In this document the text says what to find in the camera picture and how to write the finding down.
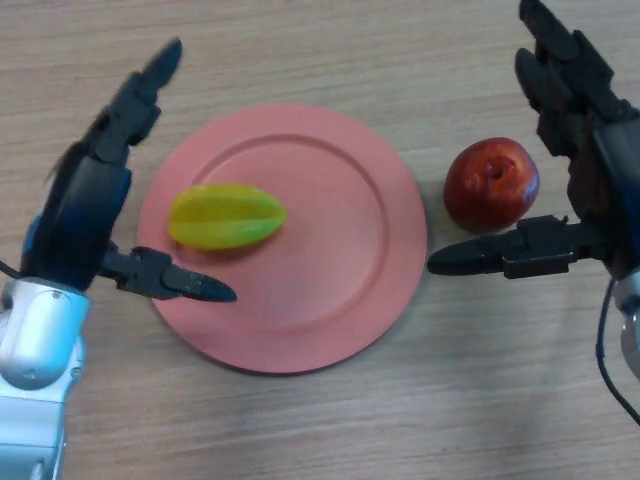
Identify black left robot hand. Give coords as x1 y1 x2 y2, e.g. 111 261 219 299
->
19 37 239 304

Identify yellow starfruit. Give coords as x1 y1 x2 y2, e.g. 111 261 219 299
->
167 183 289 251

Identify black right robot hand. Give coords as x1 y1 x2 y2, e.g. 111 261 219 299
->
427 0 640 281

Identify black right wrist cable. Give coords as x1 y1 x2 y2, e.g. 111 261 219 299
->
594 279 640 427

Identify red apple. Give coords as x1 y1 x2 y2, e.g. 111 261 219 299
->
443 137 541 232

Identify pink round plate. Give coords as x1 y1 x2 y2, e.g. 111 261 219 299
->
136 103 429 376

